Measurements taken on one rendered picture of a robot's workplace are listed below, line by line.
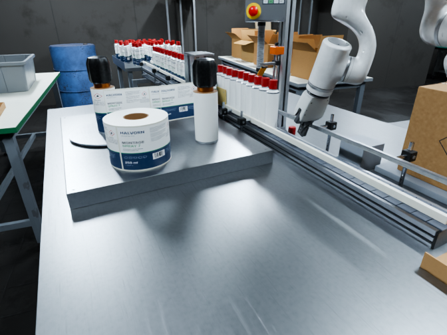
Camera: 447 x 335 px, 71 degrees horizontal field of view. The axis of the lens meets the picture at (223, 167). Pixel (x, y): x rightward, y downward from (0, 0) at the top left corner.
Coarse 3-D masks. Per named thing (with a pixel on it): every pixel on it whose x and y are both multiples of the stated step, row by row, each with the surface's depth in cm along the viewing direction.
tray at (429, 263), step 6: (426, 252) 64; (426, 258) 64; (432, 258) 62; (438, 258) 67; (444, 258) 67; (420, 264) 65; (426, 264) 64; (432, 264) 63; (438, 264) 62; (444, 264) 61; (426, 270) 64; (432, 270) 63; (438, 270) 62; (444, 270) 61; (438, 276) 62; (444, 276) 61; (444, 282) 61
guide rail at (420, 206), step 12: (228, 108) 151; (252, 120) 133; (276, 132) 118; (300, 144) 107; (324, 156) 97; (348, 168) 90; (372, 180) 83; (384, 192) 80; (396, 192) 77; (408, 204) 75; (420, 204) 72; (432, 216) 70; (444, 216) 67
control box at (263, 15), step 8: (248, 0) 124; (256, 0) 124; (248, 8) 125; (264, 8) 125; (272, 8) 124; (280, 8) 124; (248, 16) 127; (256, 16) 126; (264, 16) 126; (272, 16) 125; (280, 16) 125
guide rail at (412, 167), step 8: (280, 112) 126; (320, 128) 107; (336, 136) 101; (344, 136) 98; (352, 144) 96; (360, 144) 93; (376, 152) 88; (384, 152) 87; (392, 160) 84; (400, 160) 82; (408, 168) 80; (416, 168) 78; (424, 168) 78; (432, 176) 75; (440, 176) 74
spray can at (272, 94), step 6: (270, 84) 120; (276, 84) 120; (270, 90) 121; (276, 90) 121; (270, 96) 121; (276, 96) 121; (270, 102) 122; (276, 102) 122; (270, 108) 123; (276, 108) 123; (270, 114) 124; (276, 114) 124; (270, 120) 125; (276, 120) 126; (276, 126) 127
